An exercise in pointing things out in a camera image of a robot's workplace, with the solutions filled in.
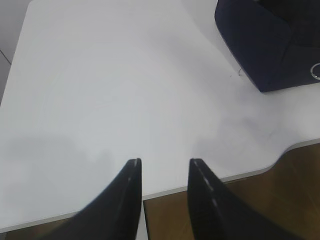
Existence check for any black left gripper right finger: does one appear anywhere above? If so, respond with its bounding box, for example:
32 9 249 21
187 158 298 240

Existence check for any navy blue lunch bag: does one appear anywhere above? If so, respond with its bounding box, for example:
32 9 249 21
214 0 320 93

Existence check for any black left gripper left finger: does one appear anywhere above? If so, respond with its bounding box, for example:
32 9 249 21
43 158 142 240

